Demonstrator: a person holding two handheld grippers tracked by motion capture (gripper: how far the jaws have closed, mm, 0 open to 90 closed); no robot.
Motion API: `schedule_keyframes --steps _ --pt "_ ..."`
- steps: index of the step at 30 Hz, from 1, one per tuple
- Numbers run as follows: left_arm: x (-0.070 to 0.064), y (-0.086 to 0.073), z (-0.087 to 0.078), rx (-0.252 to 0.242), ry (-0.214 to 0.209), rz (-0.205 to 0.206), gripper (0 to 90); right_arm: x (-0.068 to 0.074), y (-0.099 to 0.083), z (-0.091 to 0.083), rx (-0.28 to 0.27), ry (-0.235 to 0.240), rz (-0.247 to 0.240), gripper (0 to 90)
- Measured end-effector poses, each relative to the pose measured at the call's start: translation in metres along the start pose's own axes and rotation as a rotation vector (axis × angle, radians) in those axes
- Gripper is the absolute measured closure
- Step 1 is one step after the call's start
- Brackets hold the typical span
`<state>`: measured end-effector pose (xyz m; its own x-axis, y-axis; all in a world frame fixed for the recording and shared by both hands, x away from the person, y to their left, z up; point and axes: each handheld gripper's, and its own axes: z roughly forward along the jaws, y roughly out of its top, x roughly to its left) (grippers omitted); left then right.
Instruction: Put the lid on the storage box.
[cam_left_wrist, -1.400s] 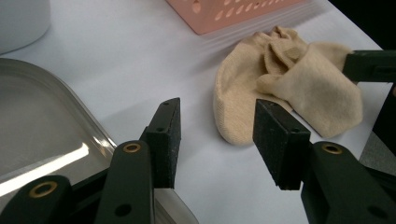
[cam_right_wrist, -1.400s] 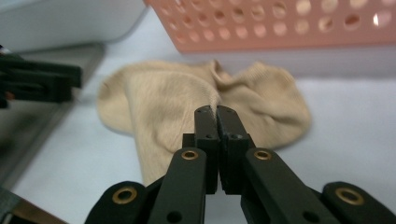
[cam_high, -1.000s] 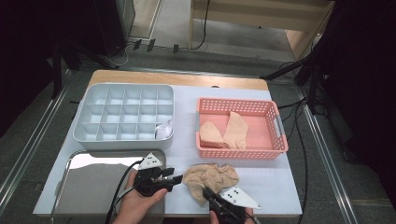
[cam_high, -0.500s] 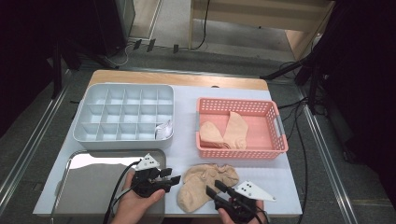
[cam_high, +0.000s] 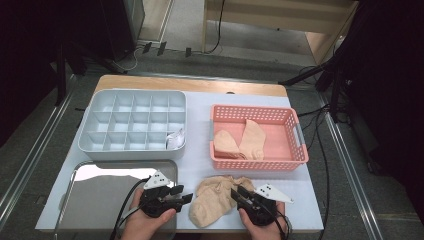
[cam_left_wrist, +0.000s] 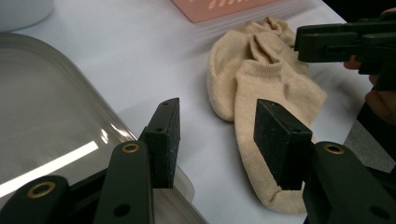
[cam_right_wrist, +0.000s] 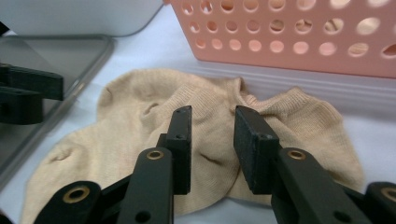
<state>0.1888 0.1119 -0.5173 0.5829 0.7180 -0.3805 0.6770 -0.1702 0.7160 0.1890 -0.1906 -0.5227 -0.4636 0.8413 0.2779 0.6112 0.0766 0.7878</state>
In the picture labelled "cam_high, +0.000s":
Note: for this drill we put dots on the silver metal tray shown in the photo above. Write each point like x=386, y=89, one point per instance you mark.
x=100, y=200

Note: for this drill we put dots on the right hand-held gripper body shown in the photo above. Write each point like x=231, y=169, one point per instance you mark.
x=258, y=211

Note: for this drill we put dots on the black metal stand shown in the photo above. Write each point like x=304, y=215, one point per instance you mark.
x=61, y=76

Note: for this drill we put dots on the wooden bench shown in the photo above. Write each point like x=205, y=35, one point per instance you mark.
x=266, y=20

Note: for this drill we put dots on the white table cover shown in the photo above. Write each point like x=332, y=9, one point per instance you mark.
x=196, y=133

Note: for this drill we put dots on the white sock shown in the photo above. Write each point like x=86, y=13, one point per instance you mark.
x=176, y=140

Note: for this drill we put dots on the person's right hand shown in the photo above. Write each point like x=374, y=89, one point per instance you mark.
x=263, y=233

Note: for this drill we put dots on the person's left hand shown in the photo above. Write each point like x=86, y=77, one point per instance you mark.
x=143, y=228

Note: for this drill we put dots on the beige sock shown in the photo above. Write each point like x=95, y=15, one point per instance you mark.
x=225, y=143
x=213, y=203
x=253, y=140
x=247, y=182

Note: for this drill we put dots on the dark curtain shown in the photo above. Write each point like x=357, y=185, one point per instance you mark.
x=26, y=50
x=393, y=83

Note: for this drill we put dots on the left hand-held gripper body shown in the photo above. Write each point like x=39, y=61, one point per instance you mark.
x=155, y=200

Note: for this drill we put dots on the pink perforated plastic basket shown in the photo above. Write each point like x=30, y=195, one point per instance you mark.
x=280, y=133

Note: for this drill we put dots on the black tripod stand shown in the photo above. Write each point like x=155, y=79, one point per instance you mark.
x=306, y=75

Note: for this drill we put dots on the white compartment storage box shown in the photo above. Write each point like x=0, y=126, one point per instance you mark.
x=133, y=123

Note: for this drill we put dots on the dark cabinet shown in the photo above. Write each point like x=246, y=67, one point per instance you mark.
x=123, y=26

